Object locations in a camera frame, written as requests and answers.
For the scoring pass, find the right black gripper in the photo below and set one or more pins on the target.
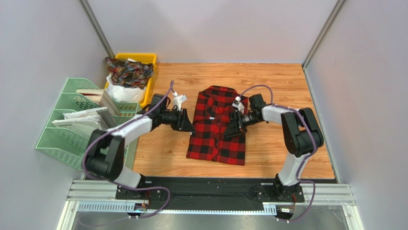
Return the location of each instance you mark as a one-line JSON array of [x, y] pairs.
[[237, 121]]

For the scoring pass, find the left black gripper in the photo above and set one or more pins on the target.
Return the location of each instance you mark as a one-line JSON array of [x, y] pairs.
[[186, 125]]

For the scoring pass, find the red black plaid shirt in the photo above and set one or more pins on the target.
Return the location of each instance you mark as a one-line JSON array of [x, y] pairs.
[[212, 114]]

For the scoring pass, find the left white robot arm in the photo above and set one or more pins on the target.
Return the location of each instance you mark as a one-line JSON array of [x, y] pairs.
[[104, 156]]

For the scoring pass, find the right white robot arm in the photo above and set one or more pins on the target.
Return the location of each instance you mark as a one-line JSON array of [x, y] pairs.
[[301, 132]]

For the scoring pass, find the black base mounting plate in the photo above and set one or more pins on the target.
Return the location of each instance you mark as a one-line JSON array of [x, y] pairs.
[[210, 194]]

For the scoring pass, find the multicolour plaid shirt in bin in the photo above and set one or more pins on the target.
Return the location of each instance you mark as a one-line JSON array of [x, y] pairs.
[[129, 74]]

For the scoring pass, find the white cloth in bin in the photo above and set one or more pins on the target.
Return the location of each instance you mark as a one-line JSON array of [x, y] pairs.
[[122, 94]]

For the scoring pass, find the yellow plastic bin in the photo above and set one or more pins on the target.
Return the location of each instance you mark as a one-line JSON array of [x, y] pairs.
[[144, 58]]

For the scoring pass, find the brown book in rack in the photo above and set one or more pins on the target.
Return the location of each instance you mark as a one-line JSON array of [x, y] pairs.
[[98, 96]]

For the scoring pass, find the papers in file rack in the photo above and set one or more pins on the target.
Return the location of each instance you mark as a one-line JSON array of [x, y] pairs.
[[85, 122]]

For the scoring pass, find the green plastic file rack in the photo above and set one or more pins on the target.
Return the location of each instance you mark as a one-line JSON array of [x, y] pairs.
[[64, 145]]

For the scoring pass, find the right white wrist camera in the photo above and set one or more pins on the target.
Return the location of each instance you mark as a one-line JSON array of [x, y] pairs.
[[238, 105]]

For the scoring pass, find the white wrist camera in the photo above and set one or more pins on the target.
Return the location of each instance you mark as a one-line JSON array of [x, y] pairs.
[[178, 99], [238, 105]]

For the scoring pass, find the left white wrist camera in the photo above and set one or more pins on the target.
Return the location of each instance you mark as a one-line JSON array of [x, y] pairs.
[[178, 99]]

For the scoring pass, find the aluminium rail frame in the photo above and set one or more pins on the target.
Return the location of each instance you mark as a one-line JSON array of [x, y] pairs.
[[328, 206]]

